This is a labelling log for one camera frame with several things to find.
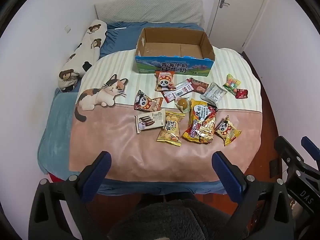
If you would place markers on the white door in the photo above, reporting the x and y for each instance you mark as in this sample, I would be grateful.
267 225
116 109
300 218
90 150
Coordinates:
237 15

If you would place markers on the silver white snack packet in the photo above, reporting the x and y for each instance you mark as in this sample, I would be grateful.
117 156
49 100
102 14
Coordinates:
213 93

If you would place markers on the yellow biscuit snack packet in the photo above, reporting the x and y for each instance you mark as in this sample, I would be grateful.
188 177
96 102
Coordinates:
171 128

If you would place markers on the cat printed blanket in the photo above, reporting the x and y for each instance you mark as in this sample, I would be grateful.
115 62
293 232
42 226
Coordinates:
130 155

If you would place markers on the small red snack packet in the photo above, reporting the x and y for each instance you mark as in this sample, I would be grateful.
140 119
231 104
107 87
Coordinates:
241 93

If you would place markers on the brown red biscuit packet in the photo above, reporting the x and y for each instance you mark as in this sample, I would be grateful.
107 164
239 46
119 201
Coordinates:
199 85

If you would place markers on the yellow panda snack packet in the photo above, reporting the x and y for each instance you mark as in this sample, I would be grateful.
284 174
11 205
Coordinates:
228 130

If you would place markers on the red and white strip packet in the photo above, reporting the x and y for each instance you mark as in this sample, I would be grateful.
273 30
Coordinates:
178 91

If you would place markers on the white wafer packet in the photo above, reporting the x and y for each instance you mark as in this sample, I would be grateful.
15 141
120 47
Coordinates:
150 122

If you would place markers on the printed cardboard box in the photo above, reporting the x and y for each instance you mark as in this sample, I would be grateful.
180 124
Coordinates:
172 66

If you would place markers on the white dotted pillow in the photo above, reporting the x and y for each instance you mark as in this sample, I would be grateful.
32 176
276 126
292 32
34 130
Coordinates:
150 10

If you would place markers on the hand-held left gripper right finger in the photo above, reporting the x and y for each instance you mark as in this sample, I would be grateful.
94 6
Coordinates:
228 175

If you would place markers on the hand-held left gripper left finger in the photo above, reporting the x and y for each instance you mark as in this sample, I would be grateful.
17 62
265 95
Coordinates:
97 175

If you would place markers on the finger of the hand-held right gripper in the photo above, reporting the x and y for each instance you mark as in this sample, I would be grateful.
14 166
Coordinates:
287 152
310 146

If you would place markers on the clear egg yolk packet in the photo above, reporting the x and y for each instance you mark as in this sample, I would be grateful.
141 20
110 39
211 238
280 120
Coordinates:
181 103

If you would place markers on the white wall socket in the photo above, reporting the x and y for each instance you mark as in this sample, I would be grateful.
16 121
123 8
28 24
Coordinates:
67 28

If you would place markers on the teal fleece blanket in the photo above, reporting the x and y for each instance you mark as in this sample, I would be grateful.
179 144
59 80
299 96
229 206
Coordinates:
57 130

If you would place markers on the large yellow chips bag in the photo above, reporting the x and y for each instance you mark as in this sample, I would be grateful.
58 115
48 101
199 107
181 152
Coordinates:
201 123

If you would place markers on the red panda snack packet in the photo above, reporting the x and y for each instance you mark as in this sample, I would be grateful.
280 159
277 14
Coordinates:
147 102
163 81

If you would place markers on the bear print long pillow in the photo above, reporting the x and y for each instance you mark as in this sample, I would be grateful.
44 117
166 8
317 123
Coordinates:
85 52

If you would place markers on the colourful candy packet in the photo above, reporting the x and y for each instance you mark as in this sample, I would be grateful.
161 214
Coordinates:
232 82

